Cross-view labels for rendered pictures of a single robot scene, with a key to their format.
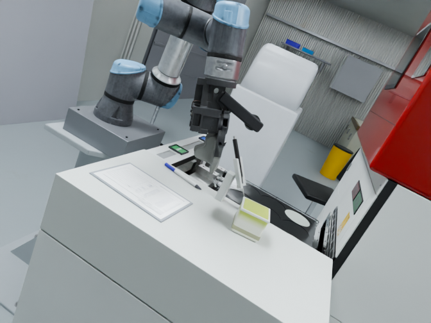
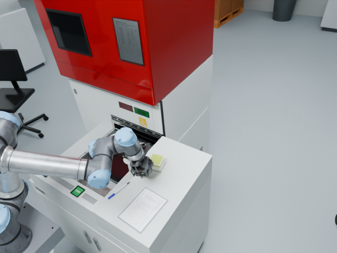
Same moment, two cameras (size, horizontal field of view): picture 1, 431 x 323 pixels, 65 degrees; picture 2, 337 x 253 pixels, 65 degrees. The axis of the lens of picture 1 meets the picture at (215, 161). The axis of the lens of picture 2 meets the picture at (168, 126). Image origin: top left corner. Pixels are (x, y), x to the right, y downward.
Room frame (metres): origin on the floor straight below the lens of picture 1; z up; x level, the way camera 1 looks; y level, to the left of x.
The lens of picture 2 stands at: (0.31, 0.74, 2.07)
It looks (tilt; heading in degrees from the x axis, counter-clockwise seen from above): 40 degrees down; 292
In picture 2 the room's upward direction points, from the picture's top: 5 degrees counter-clockwise
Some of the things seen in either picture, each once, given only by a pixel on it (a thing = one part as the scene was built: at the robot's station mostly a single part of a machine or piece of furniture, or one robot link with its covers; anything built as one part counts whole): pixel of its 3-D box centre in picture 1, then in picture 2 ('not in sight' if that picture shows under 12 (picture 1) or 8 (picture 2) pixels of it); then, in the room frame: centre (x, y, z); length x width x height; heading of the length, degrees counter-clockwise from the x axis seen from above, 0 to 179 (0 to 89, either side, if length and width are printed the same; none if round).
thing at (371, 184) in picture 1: (346, 200); (114, 110); (1.21, -0.50, 1.02); 0.81 x 0.03 x 0.40; 166
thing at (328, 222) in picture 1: (322, 244); (136, 133); (1.04, -0.44, 0.89); 0.44 x 0.02 x 0.10; 166
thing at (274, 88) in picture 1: (259, 123); not in sight; (3.52, -0.24, 0.75); 0.79 x 0.68 x 1.50; 167
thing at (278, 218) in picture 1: (266, 213); (117, 152); (1.07, -0.23, 0.90); 0.34 x 0.34 x 0.01; 76
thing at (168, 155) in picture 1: (186, 161); (66, 190); (1.22, 0.10, 0.89); 0.55 x 0.09 x 0.14; 166
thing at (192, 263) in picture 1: (198, 245); (158, 189); (0.72, -0.05, 0.89); 0.62 x 0.35 x 0.14; 76
